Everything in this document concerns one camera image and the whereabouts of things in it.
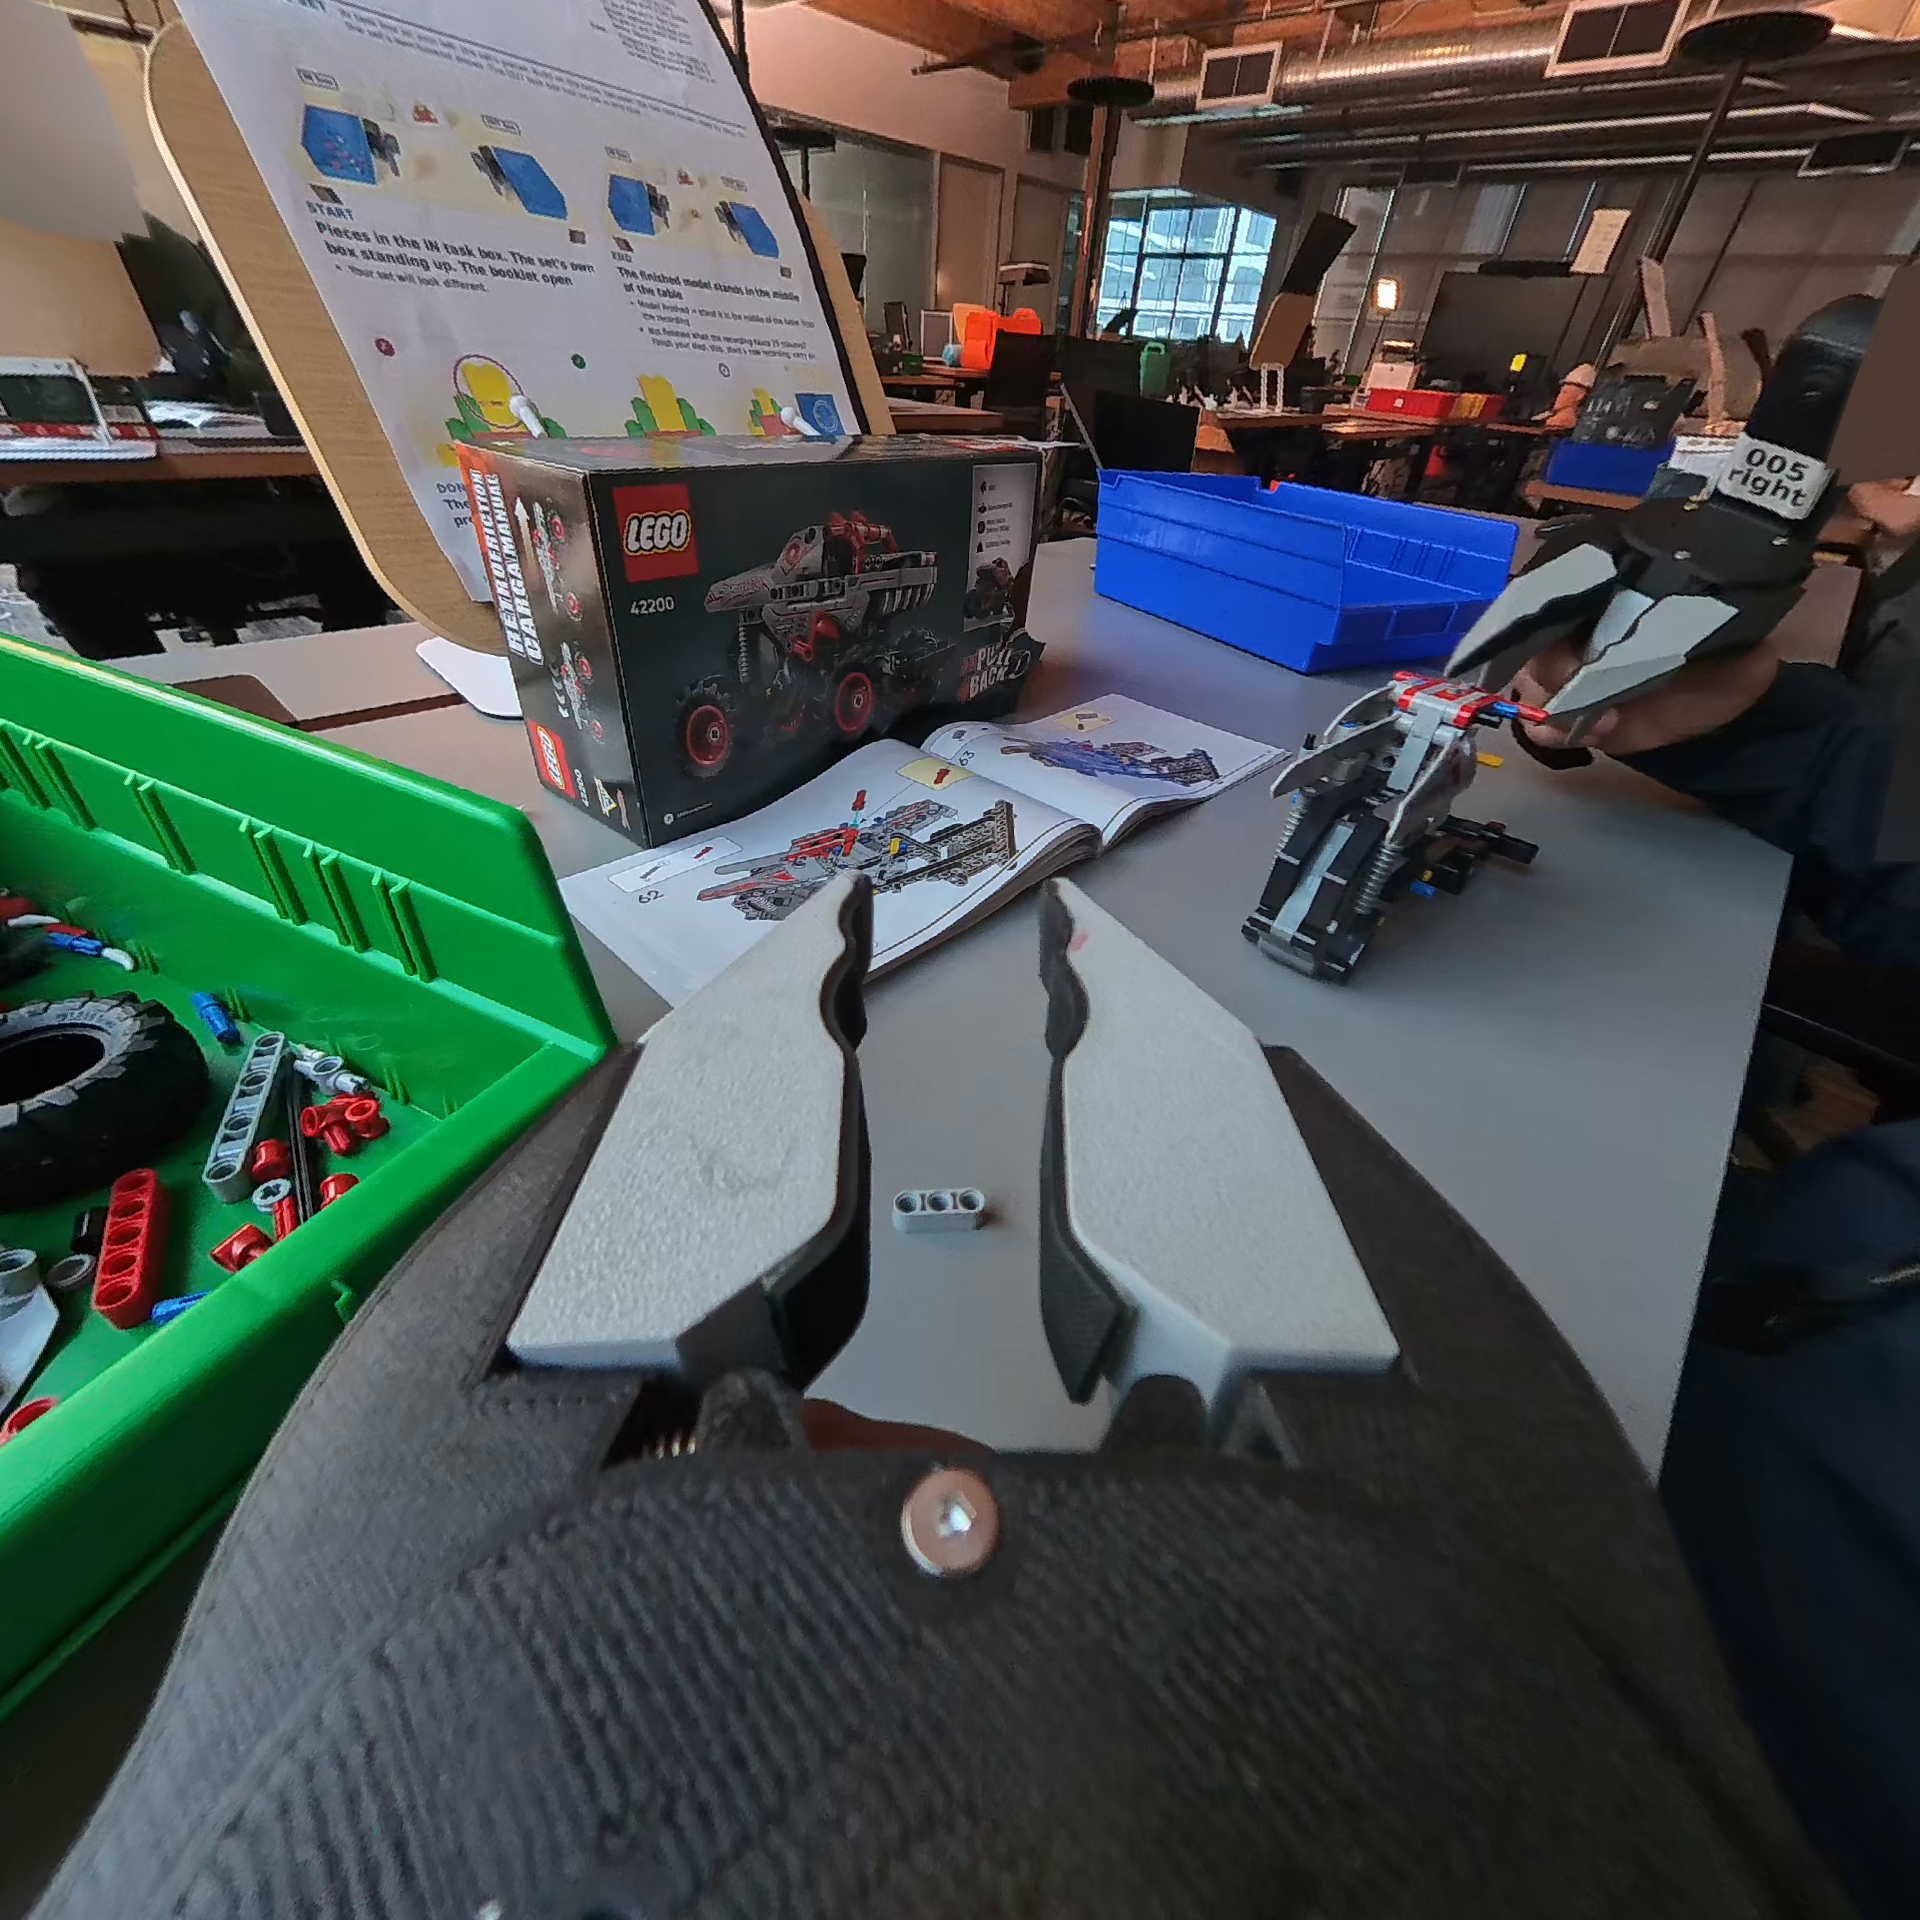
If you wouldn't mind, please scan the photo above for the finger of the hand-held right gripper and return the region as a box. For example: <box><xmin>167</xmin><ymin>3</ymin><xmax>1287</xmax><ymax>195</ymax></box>
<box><xmin>1543</xmin><ymin>590</ymin><xmax>1731</xmax><ymax>742</ymax></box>
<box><xmin>1443</xmin><ymin>542</ymin><xmax>1626</xmax><ymax>684</ymax></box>

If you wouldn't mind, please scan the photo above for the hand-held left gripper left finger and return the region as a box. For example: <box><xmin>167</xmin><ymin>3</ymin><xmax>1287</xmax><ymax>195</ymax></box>
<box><xmin>502</xmin><ymin>874</ymin><xmax>878</xmax><ymax>1394</ymax></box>

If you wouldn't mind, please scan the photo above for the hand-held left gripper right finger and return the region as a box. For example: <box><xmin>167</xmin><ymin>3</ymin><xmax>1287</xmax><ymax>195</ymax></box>
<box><xmin>1035</xmin><ymin>881</ymin><xmax>1406</xmax><ymax>1460</ymax></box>

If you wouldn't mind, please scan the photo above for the grey black lego truck model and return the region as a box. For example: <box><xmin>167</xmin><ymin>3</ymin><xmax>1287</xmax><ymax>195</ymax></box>
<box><xmin>1242</xmin><ymin>672</ymin><xmax>1554</xmax><ymax>985</ymax></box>

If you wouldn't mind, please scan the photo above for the person's right forearm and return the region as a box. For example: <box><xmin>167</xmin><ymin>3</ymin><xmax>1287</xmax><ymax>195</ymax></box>
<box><xmin>1628</xmin><ymin>657</ymin><xmax>1920</xmax><ymax>962</ymax></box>

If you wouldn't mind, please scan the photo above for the pile of small lego pieces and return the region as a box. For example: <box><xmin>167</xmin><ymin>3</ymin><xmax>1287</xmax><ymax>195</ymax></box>
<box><xmin>0</xmin><ymin>886</ymin><xmax>396</xmax><ymax>1442</ymax></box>

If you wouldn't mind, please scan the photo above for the open lego instruction booklet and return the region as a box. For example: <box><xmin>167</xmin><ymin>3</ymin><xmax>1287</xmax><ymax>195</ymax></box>
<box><xmin>558</xmin><ymin>698</ymin><xmax>1292</xmax><ymax>1009</ymax></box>

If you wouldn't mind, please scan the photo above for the long grey lego beam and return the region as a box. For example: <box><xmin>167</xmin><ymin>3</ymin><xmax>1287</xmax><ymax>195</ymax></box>
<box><xmin>202</xmin><ymin>1032</ymin><xmax>291</xmax><ymax>1206</ymax></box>

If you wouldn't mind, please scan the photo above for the black lego set box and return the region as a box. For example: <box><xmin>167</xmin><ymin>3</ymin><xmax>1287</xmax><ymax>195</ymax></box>
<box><xmin>454</xmin><ymin>434</ymin><xmax>1046</xmax><ymax>848</ymax></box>

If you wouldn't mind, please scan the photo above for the red lego beam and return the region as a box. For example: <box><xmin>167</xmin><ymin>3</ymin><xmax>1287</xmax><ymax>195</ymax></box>
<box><xmin>93</xmin><ymin>1169</ymin><xmax>168</xmax><ymax>1330</ymax></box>

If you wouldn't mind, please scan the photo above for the black rubber lego tire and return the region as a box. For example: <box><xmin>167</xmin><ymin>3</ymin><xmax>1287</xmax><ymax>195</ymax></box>
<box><xmin>0</xmin><ymin>992</ymin><xmax>213</xmax><ymax>1215</ymax></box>

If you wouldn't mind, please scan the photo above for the person's right hand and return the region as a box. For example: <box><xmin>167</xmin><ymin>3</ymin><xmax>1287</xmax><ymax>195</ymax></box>
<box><xmin>1511</xmin><ymin>642</ymin><xmax>1780</xmax><ymax>769</ymax></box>

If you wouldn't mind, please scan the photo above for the blue plastic bin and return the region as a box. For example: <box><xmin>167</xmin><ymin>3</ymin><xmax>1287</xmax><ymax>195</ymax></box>
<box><xmin>1092</xmin><ymin>470</ymin><xmax>1524</xmax><ymax>678</ymax></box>

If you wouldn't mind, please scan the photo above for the black lamp pole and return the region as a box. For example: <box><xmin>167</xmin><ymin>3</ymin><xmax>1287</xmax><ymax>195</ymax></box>
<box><xmin>1602</xmin><ymin>8</ymin><xmax>1839</xmax><ymax>362</ymax></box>
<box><xmin>1067</xmin><ymin>71</ymin><xmax>1157</xmax><ymax>338</ymax></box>

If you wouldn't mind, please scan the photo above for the green plastic bin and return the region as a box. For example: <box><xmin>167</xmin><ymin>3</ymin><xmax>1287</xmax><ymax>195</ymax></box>
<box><xmin>0</xmin><ymin>633</ymin><xmax>616</xmax><ymax>1719</ymax></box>

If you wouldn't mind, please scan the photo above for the large window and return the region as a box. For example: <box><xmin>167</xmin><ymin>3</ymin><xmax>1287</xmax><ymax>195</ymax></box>
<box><xmin>1100</xmin><ymin>201</ymin><xmax>1279</xmax><ymax>342</ymax></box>

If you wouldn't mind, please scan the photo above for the person's dark blue clothing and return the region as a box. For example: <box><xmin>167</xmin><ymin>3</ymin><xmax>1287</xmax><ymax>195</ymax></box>
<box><xmin>1656</xmin><ymin>1119</ymin><xmax>1920</xmax><ymax>1920</ymax></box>

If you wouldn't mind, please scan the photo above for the printed task instruction sheet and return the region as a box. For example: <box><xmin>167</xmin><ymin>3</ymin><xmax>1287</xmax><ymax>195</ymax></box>
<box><xmin>171</xmin><ymin>0</ymin><xmax>864</xmax><ymax>602</ymax></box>

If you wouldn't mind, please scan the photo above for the white and red box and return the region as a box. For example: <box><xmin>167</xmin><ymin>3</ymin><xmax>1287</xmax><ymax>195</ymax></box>
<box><xmin>0</xmin><ymin>356</ymin><xmax>159</xmax><ymax>460</ymax></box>

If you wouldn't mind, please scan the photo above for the silver ventilation duct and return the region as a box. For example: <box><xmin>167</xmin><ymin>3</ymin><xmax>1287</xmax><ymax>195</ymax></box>
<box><xmin>1276</xmin><ymin>27</ymin><xmax>1566</xmax><ymax>111</ymax></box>

